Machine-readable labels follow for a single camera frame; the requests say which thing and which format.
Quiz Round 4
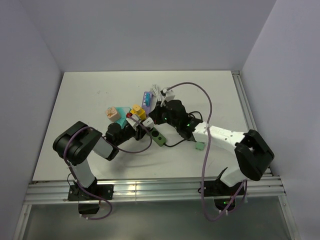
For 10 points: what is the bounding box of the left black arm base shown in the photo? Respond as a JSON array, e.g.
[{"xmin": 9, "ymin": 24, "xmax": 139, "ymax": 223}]
[{"xmin": 67, "ymin": 179, "xmax": 114, "ymax": 220}]

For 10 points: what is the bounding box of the aluminium front rail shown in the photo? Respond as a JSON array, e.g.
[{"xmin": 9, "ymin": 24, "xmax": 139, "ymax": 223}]
[{"xmin": 23, "ymin": 175, "xmax": 286, "ymax": 205}]

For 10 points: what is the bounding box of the mint green plug adapter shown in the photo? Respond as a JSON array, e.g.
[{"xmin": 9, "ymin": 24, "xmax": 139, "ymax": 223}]
[{"xmin": 195, "ymin": 142, "xmax": 206, "ymax": 151}]

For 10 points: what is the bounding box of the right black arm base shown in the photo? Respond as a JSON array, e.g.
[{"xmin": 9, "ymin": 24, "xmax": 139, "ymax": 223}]
[{"xmin": 204, "ymin": 168, "xmax": 248, "ymax": 212}]

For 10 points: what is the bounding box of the white plug of purple strip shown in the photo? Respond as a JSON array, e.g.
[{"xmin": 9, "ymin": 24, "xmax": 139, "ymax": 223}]
[{"xmin": 142, "ymin": 117, "xmax": 155, "ymax": 129}]

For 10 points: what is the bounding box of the teal triangular power strip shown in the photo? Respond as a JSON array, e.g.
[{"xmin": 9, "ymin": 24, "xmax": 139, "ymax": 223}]
[{"xmin": 115, "ymin": 107, "xmax": 131, "ymax": 129}]

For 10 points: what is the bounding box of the white coiled power cable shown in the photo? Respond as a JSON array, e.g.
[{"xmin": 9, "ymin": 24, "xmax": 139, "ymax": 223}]
[{"xmin": 149, "ymin": 83, "xmax": 167, "ymax": 107}]

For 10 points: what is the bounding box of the aluminium side rail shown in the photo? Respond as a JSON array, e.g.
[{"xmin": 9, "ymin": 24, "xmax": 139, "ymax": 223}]
[{"xmin": 231, "ymin": 70, "xmax": 272, "ymax": 176}]

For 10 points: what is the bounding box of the blue square plug adapter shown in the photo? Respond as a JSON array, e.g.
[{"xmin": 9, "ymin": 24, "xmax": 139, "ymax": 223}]
[{"xmin": 144, "ymin": 92, "xmax": 152, "ymax": 107}]

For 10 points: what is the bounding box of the purple power strip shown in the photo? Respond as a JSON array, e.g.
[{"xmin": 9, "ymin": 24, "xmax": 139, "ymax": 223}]
[{"xmin": 141, "ymin": 91, "xmax": 153, "ymax": 115}]

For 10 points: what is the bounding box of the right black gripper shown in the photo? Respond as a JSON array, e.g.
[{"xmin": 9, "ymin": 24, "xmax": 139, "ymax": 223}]
[{"xmin": 149, "ymin": 100, "xmax": 180, "ymax": 129}]

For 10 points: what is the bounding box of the pink cube socket adapter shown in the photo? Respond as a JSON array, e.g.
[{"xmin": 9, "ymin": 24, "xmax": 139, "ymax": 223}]
[{"xmin": 105, "ymin": 106, "xmax": 121, "ymax": 123}]

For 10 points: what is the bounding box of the black power cable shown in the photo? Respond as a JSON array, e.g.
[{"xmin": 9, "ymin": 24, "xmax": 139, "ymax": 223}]
[{"xmin": 163, "ymin": 111, "xmax": 205, "ymax": 148}]

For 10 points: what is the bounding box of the yellow cube socket adapter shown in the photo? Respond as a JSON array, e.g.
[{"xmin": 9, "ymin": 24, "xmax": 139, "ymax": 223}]
[{"xmin": 135, "ymin": 108, "xmax": 147, "ymax": 121}]

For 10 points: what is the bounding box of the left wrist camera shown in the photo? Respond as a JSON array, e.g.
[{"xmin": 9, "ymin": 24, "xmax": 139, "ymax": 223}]
[{"xmin": 126, "ymin": 112, "xmax": 142, "ymax": 129}]

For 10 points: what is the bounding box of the green power strip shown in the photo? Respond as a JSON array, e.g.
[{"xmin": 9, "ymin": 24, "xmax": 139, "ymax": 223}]
[{"xmin": 150, "ymin": 127, "xmax": 167, "ymax": 147}]

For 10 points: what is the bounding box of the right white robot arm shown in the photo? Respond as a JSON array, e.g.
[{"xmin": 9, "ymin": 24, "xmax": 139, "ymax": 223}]
[{"xmin": 149, "ymin": 100, "xmax": 275, "ymax": 195}]

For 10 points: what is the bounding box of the orange small plug adapter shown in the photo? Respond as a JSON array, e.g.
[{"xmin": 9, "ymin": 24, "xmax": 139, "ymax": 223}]
[{"xmin": 132, "ymin": 104, "xmax": 142, "ymax": 114}]

